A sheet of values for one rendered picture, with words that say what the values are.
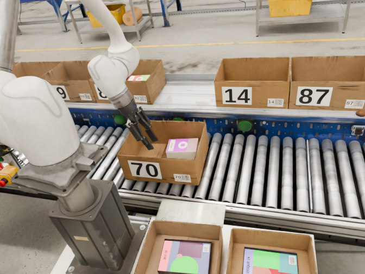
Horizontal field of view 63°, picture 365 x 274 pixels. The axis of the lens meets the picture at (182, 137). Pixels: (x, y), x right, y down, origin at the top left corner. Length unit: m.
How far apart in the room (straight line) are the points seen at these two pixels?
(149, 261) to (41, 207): 1.72
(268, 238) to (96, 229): 0.62
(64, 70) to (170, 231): 1.55
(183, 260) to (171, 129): 0.73
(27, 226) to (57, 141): 1.93
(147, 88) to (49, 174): 1.01
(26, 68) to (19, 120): 1.84
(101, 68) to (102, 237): 0.61
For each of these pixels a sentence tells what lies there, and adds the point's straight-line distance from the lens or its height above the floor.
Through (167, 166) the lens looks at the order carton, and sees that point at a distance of 1.41.
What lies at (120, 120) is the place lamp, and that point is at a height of 0.81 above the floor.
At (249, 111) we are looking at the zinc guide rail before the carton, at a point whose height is 0.89.
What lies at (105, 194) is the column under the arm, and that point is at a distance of 1.08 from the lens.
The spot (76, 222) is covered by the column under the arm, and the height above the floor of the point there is 1.06.
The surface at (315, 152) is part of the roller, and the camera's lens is 1.64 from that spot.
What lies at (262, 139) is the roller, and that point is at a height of 0.75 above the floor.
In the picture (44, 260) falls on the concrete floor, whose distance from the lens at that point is 2.47.
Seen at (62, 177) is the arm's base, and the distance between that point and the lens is 0.91.
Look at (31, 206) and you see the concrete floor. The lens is 2.90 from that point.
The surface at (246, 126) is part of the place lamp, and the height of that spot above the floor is 0.81.
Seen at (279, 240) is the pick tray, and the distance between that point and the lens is 1.22.
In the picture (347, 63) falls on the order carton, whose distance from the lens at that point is 1.92.
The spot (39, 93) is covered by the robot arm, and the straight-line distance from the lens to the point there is 0.83.
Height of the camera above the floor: 1.82
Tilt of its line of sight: 38 degrees down
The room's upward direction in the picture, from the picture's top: 10 degrees counter-clockwise
